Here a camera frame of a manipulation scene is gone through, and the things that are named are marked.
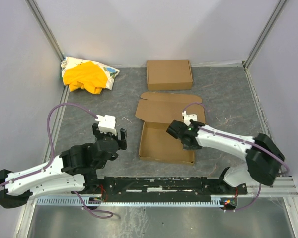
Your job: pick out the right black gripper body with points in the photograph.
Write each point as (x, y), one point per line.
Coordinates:
(175, 128)

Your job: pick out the right aluminium corner post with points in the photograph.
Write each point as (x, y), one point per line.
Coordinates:
(265, 32)

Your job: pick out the folded cardboard box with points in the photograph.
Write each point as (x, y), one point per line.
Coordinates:
(169, 75)

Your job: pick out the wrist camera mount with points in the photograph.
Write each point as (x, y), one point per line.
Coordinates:
(187, 118)
(106, 124)

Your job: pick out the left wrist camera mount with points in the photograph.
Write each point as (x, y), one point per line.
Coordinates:
(106, 124)

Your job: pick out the aluminium corner post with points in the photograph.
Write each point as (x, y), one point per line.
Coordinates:
(38, 15)
(265, 32)

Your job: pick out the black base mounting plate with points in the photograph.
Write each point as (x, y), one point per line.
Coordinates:
(120, 188)

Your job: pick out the slotted cable duct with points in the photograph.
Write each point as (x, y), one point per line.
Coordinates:
(147, 202)

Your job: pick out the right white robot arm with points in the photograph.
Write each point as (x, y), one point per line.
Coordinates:
(262, 158)

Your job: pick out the left aluminium corner post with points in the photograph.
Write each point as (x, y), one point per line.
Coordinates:
(38, 15)

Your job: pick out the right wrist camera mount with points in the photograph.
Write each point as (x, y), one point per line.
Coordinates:
(187, 118)

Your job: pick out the yellow cloth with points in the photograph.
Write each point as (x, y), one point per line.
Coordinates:
(86, 76)

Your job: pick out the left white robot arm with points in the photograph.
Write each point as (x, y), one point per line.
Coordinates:
(74, 170)

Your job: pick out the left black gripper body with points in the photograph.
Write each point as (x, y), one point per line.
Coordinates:
(109, 135)

